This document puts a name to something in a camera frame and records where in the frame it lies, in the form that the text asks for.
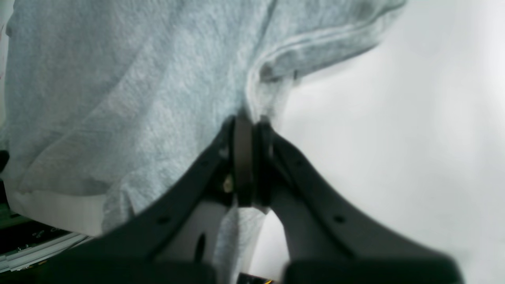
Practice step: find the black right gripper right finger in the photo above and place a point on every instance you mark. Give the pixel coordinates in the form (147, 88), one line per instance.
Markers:
(330, 241)

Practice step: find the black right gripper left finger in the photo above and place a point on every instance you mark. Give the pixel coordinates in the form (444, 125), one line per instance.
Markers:
(173, 240)

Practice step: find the grey T-shirt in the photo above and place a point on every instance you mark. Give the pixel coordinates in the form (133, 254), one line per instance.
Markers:
(108, 102)

